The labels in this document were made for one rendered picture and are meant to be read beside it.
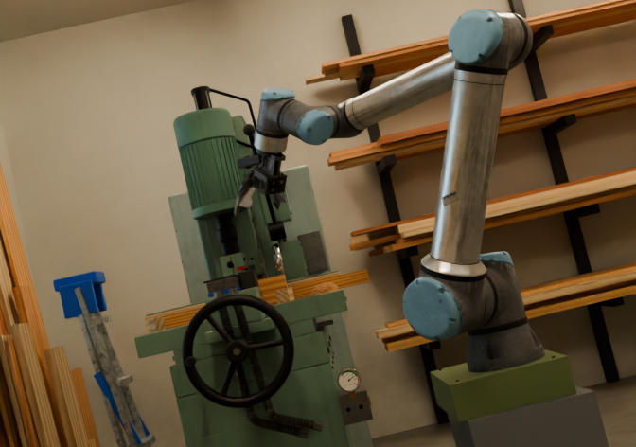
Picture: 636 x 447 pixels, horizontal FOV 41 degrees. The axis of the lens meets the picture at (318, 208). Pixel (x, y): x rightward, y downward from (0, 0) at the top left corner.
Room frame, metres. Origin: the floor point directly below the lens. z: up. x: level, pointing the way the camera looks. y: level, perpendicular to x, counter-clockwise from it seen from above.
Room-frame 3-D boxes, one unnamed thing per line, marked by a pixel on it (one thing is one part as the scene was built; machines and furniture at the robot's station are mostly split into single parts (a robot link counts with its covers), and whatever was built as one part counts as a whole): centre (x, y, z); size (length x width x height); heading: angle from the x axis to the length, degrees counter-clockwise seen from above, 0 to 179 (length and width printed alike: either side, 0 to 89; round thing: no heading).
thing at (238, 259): (2.58, 0.28, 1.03); 0.14 x 0.07 x 0.09; 0
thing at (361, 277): (2.56, 0.21, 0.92); 0.62 x 0.02 x 0.04; 90
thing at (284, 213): (2.77, 0.13, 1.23); 0.09 x 0.08 x 0.15; 0
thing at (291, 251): (2.74, 0.12, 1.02); 0.09 x 0.07 x 0.12; 90
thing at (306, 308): (2.45, 0.28, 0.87); 0.61 x 0.30 x 0.06; 90
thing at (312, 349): (2.68, 0.28, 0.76); 0.57 x 0.45 x 0.09; 0
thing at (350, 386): (2.35, 0.02, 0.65); 0.06 x 0.04 x 0.08; 90
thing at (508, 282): (2.13, -0.36, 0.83); 0.17 x 0.15 x 0.18; 137
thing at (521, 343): (2.14, -0.37, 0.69); 0.19 x 0.19 x 0.10
